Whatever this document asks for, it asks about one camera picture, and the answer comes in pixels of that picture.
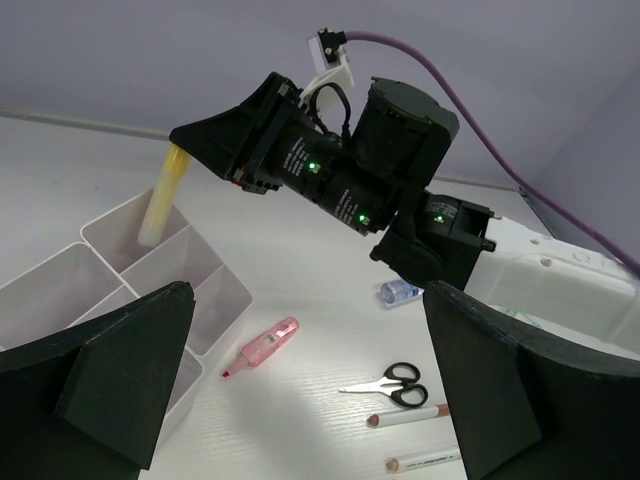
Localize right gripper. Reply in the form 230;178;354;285
169;72;311;199

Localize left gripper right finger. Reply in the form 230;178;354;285
423;281;639;479

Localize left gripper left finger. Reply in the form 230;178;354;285
1;281;195;473

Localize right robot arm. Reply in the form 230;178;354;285
169;73;639;352

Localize green plastic tool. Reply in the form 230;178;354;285
499;306;540;328

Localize white compartment organizer tray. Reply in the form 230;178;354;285
0;187;254;436

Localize white marker brown cap upper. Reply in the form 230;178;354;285
366;404;450;428

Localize white marker brown cap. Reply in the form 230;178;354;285
366;404;450;428
385;447;461;474

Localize white marker brown cap lower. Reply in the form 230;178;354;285
385;447;461;474

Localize small spray bottle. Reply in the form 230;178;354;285
378;279;424;309

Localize pink highlighter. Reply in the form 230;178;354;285
221;317;300;378

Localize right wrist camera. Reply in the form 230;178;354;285
301;28;354;101

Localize black handled scissors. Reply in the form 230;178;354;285
339;362;429;409

